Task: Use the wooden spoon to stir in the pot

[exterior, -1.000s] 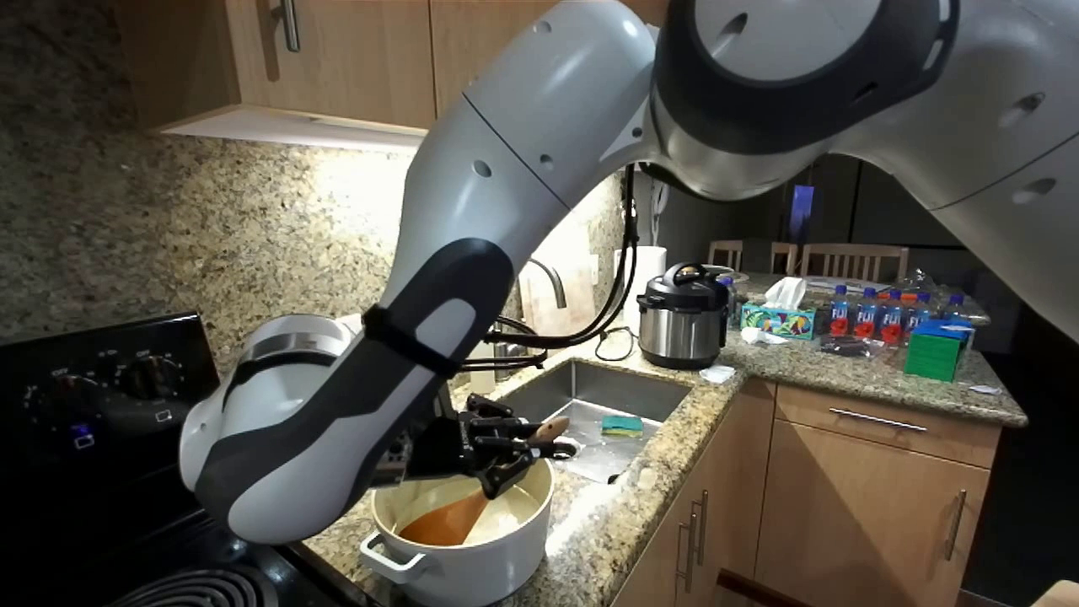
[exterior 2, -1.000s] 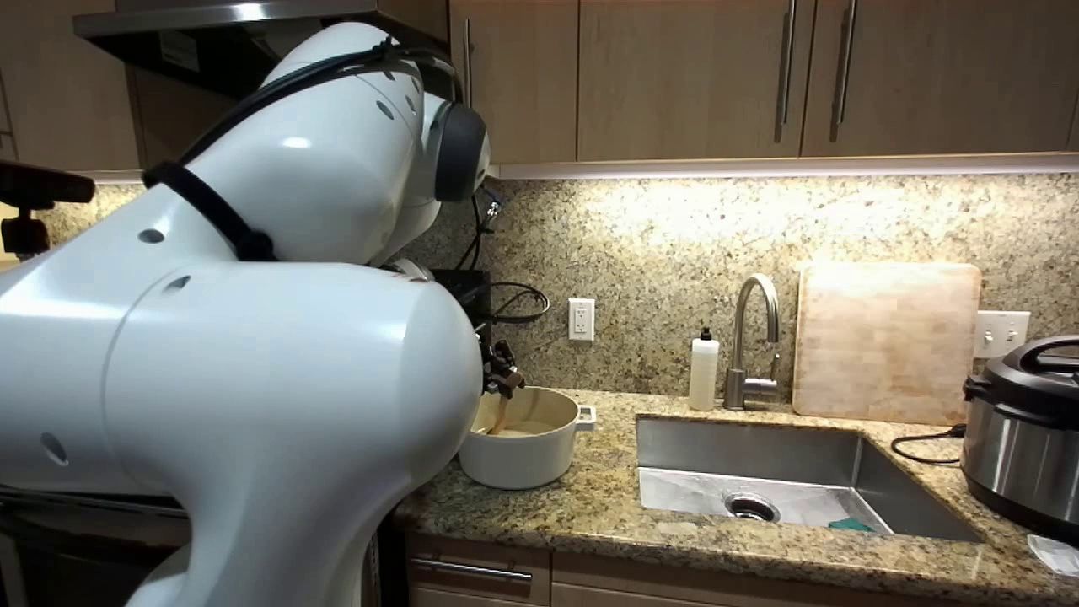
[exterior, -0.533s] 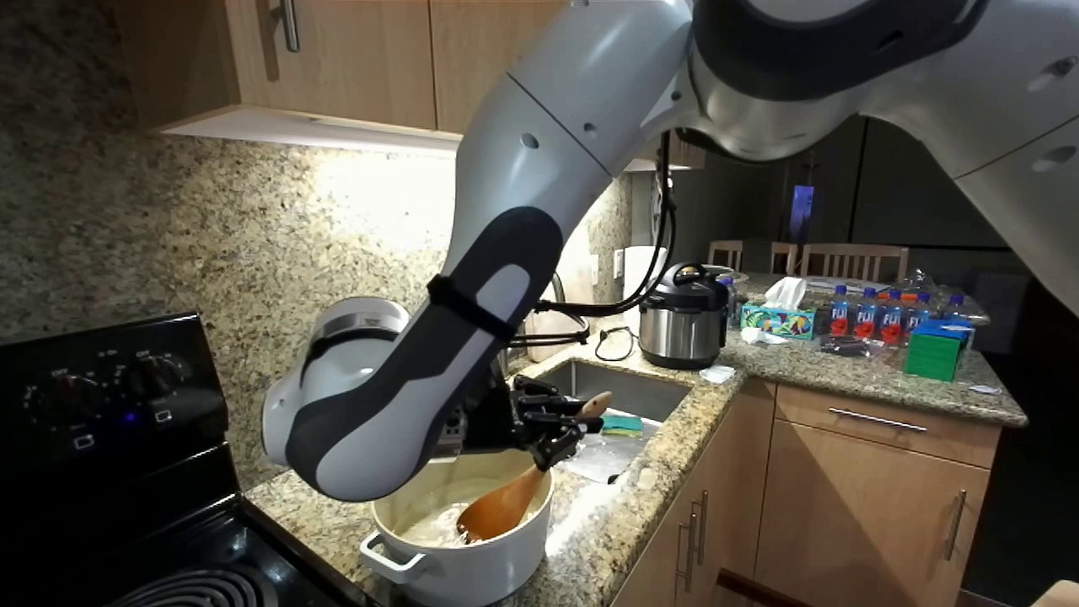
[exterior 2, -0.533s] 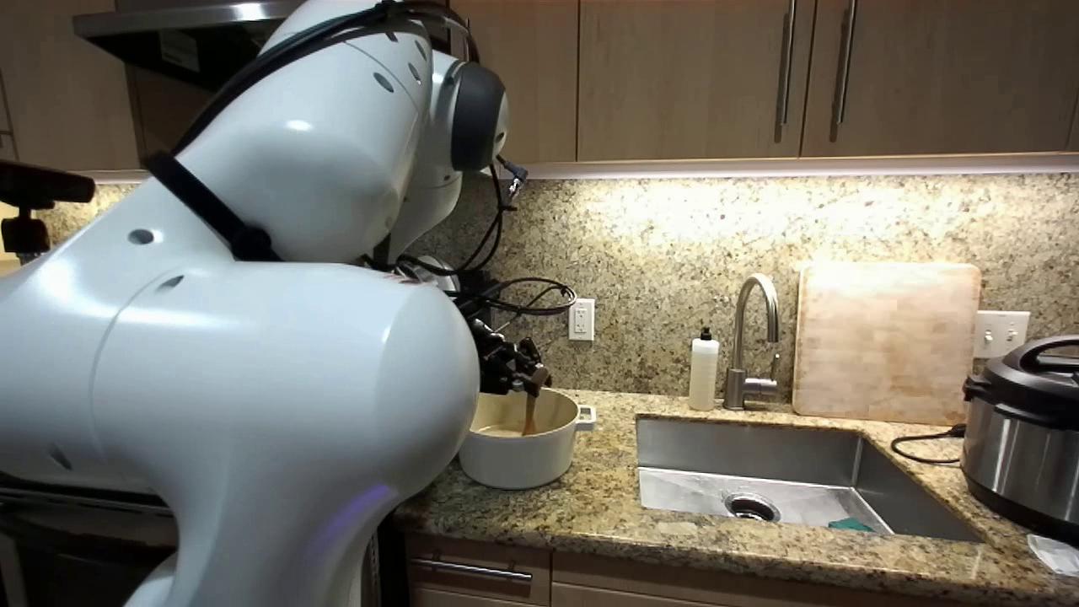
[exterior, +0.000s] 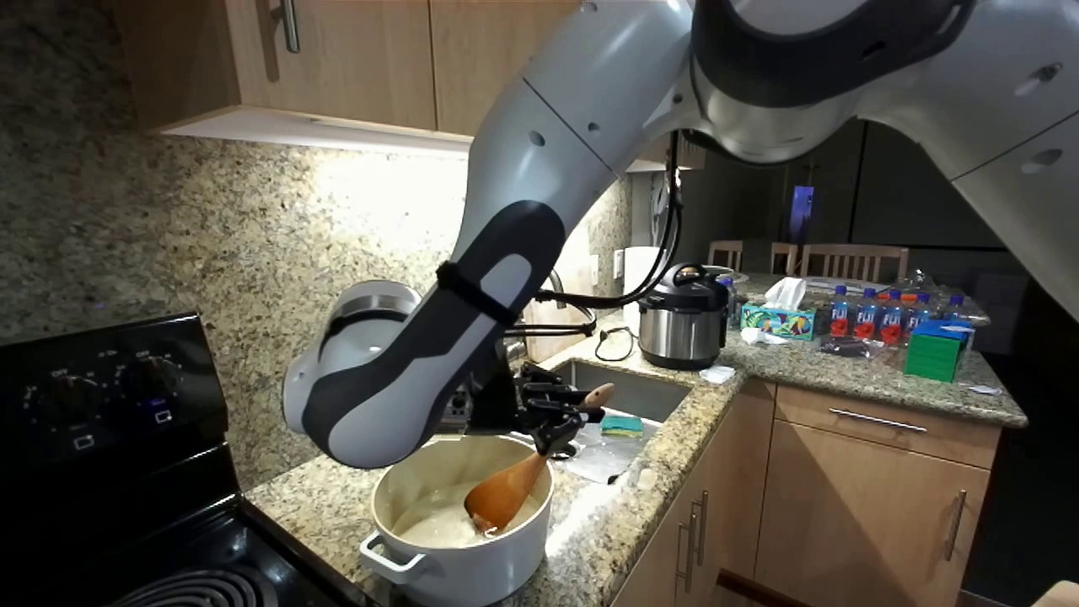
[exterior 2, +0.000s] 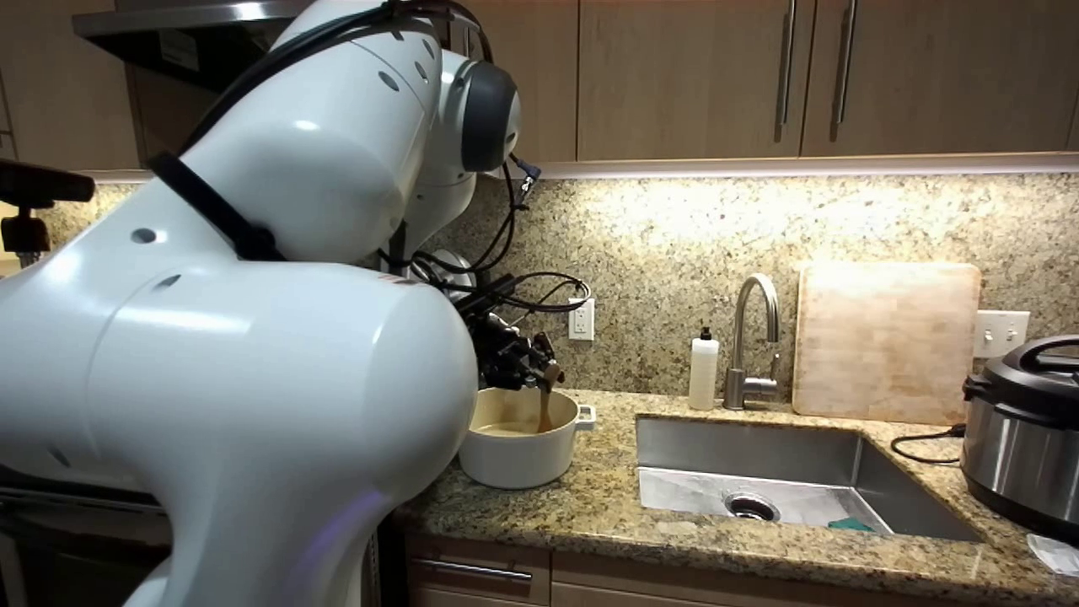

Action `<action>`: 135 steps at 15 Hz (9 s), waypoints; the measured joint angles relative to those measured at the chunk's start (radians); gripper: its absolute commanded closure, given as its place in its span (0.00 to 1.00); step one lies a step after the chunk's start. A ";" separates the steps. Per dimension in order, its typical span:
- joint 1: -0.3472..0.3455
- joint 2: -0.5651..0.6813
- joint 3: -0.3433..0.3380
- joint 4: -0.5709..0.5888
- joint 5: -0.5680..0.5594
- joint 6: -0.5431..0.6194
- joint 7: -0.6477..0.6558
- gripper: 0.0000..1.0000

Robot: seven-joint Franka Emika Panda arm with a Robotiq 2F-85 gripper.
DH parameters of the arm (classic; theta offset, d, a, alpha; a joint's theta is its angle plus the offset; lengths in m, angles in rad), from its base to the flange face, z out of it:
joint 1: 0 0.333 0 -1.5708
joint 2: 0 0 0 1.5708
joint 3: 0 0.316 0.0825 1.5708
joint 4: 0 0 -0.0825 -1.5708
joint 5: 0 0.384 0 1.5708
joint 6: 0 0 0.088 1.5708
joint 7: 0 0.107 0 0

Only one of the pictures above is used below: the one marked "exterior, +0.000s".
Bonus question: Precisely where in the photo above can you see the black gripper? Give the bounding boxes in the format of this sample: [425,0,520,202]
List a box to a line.
[469,353,611,462]

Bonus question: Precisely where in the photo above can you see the wooden spoon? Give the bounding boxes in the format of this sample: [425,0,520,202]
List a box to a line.
[461,381,617,538]

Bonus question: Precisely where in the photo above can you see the stainless steel sink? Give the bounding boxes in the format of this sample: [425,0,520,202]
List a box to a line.
[547,353,696,486]

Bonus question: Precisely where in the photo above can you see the steel pressure cooker black lid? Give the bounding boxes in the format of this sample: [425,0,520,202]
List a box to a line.
[634,261,734,372]

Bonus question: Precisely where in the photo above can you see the white paper towel roll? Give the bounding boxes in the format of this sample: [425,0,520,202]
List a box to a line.
[614,242,667,309]

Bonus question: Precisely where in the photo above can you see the light wood base cabinet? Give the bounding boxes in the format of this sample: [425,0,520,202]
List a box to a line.
[751,377,1004,607]
[607,377,781,607]

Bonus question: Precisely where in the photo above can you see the wooden dining chair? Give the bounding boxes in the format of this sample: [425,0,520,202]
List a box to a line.
[794,238,910,286]
[765,238,803,280]
[705,237,748,280]

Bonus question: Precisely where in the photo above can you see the colourful tissue box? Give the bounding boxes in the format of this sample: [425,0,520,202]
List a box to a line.
[739,275,820,343]

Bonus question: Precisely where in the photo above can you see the blue lit screen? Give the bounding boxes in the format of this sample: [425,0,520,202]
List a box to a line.
[785,183,820,242]

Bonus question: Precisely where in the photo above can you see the green box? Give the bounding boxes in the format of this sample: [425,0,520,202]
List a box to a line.
[900,317,977,386]

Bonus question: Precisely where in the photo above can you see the large dark window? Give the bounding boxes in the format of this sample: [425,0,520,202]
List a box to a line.
[850,119,1007,254]

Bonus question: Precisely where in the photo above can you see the light wood upper cabinet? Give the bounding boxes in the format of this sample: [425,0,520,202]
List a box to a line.
[110,0,678,171]

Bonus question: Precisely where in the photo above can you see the black electric stove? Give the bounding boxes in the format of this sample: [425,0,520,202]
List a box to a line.
[0,309,374,607]

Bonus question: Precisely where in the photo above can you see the black cooker power cord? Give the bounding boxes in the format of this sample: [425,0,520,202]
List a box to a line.
[590,324,639,364]

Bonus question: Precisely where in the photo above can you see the metal base door handle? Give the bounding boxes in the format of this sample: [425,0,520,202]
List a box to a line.
[941,486,971,563]
[670,517,696,597]
[691,489,710,571]

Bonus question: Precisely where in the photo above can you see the white pot with handles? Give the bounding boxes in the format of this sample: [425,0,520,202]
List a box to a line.
[358,433,557,607]

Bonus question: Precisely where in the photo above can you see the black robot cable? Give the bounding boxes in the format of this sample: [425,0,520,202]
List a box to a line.
[536,127,687,314]

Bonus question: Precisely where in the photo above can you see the metal drawer handle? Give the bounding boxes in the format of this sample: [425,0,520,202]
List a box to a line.
[825,401,934,438]

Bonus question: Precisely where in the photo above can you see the metal upper cabinet handle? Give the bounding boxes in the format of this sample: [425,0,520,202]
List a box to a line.
[259,0,304,62]

